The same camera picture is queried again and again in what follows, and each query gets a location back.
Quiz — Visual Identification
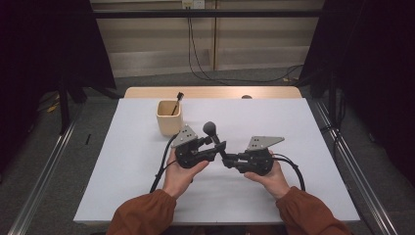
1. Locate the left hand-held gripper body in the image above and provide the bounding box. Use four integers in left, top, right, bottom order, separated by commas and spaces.
170, 124, 216, 169

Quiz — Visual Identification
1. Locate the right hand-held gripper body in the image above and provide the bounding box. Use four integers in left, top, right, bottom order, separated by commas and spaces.
235, 135, 286, 174

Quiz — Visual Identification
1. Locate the large black makeup brush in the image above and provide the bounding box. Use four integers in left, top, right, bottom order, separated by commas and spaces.
202, 120, 229, 163

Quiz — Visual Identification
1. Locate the beige square cup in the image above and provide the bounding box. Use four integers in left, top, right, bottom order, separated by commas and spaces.
156, 100, 184, 136

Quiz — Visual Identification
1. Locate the thin black eyebrow brush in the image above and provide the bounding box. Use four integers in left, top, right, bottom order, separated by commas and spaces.
170, 91, 185, 117

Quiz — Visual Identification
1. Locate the person's left hand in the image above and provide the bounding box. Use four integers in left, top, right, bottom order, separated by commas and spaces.
162, 148, 210, 199

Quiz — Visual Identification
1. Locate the person's right hand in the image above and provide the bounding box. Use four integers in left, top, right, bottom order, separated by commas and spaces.
244, 150, 291, 201

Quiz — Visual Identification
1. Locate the black metal stand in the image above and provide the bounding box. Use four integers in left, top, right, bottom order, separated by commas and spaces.
327, 71, 339, 129
58, 74, 72, 135

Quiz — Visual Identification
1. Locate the black horizontal bar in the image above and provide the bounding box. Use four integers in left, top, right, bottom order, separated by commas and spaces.
92, 9, 322, 20

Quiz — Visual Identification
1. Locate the yellow floor item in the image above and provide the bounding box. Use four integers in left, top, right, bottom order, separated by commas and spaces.
46, 94, 62, 114

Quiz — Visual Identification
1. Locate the black curtain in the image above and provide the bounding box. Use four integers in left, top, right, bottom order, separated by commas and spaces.
0, 0, 117, 170
298, 0, 415, 189

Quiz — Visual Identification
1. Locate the left hand-held gripper cable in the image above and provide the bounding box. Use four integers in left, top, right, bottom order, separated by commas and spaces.
149, 132, 180, 194

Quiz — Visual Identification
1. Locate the hand-held gripper cable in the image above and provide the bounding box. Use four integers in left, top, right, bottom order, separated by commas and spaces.
272, 152, 306, 192
149, 132, 180, 194

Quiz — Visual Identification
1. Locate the right hand-held gripper cable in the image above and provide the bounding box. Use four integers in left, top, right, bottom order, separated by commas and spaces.
272, 152, 306, 192

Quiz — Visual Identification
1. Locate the black wall cable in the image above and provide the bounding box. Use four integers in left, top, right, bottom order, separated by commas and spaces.
187, 16, 305, 84

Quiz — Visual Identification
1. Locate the black floor cable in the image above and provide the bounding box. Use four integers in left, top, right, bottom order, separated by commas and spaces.
321, 123, 345, 160

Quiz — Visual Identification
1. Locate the metal floor rail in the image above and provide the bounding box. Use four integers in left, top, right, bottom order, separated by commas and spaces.
313, 99, 399, 235
8, 120, 79, 235

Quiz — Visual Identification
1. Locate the white wall socket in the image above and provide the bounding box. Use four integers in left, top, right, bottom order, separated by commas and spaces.
181, 0, 206, 10

